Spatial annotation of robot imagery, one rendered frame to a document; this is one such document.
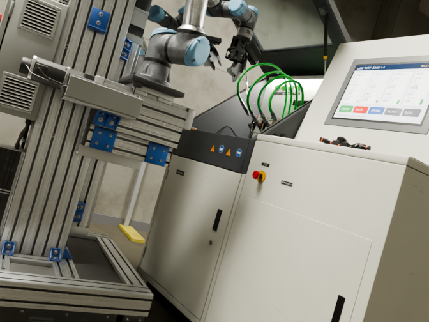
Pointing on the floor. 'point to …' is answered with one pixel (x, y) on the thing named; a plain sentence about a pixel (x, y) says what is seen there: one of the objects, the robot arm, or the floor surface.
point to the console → (331, 221)
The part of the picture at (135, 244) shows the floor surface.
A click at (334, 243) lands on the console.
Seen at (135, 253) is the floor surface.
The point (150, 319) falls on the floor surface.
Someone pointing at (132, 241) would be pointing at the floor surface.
